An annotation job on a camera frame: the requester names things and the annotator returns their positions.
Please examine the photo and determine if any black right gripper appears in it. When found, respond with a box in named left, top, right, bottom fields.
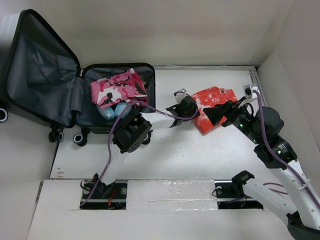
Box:
left=202, top=96, right=263, bottom=145

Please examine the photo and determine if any red white garment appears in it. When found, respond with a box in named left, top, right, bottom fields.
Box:
left=192, top=86, right=237, bottom=135

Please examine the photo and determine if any pink camouflage garment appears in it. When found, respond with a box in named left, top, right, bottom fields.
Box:
left=90, top=68, right=148, bottom=109

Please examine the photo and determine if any blue over-ear headphones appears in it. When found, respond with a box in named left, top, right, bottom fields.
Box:
left=96, top=102, right=128, bottom=121

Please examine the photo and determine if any black suitcase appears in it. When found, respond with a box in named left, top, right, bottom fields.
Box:
left=0, top=9, right=156, bottom=147

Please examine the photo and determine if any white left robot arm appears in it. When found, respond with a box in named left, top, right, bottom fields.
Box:
left=92, top=94, right=200, bottom=199

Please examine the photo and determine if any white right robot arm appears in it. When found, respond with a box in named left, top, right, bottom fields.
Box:
left=203, top=100, right=320, bottom=240

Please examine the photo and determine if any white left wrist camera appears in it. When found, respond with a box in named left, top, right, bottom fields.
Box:
left=173, top=88, right=191, bottom=104

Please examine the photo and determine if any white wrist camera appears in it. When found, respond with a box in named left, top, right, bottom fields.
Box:
left=243, top=83, right=260, bottom=100
left=173, top=88, right=191, bottom=104

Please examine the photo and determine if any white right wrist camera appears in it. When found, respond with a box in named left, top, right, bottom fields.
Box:
left=243, top=83, right=260, bottom=100

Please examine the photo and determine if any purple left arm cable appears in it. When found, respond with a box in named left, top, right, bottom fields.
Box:
left=79, top=91, right=200, bottom=206

